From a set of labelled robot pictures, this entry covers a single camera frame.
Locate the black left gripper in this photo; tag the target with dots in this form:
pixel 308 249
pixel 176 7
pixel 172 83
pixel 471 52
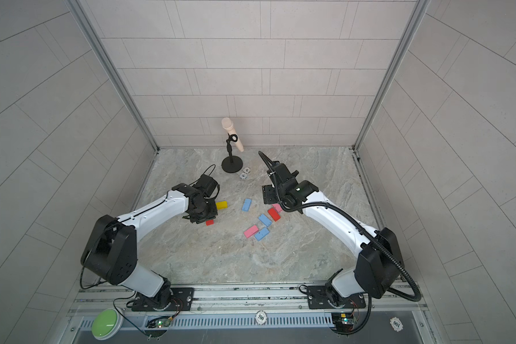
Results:
pixel 202 213

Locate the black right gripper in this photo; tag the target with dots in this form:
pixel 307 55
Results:
pixel 271 193

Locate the yellow block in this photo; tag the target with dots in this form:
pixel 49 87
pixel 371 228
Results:
pixel 222 205

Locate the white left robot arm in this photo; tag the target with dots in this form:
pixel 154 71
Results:
pixel 112 249

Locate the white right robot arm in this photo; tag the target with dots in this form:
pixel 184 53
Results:
pixel 379 267

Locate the pink block upper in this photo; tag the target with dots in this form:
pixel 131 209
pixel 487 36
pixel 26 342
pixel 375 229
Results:
pixel 277 207

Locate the pink block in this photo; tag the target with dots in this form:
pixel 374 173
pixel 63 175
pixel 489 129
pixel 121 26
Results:
pixel 251 231
pixel 277 207

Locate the red block centre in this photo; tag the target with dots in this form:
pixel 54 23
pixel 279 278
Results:
pixel 274 214

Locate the light blue block middle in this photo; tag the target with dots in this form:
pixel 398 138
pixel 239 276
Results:
pixel 265 220

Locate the light blue block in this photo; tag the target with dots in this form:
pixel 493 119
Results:
pixel 265 220
pixel 246 205
pixel 262 234

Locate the light blue centre block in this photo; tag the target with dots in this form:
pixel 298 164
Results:
pixel 246 205

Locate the light blue block lower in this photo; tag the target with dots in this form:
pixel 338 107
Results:
pixel 262 234

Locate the pink block lower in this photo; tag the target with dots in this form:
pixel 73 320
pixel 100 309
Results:
pixel 251 231

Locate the black microphone stand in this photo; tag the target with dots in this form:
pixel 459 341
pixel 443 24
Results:
pixel 232 164

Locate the beige wooden microphone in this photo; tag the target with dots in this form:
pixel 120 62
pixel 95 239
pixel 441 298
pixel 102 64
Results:
pixel 228 125

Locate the left circuit board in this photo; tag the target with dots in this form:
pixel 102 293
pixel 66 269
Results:
pixel 160 322

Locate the circuit board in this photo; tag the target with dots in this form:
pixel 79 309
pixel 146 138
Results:
pixel 343 322
pixel 160 322

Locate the right circuit board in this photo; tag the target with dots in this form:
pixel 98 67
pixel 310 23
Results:
pixel 343 322

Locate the green round button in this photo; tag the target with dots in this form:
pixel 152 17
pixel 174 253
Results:
pixel 107 324

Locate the poker chip right corner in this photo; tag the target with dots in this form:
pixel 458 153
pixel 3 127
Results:
pixel 396 324

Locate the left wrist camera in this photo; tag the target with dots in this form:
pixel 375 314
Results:
pixel 207 185

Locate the poker chip on rail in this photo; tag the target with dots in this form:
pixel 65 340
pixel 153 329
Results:
pixel 261 317

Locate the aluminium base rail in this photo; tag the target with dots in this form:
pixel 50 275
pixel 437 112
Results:
pixel 217 306

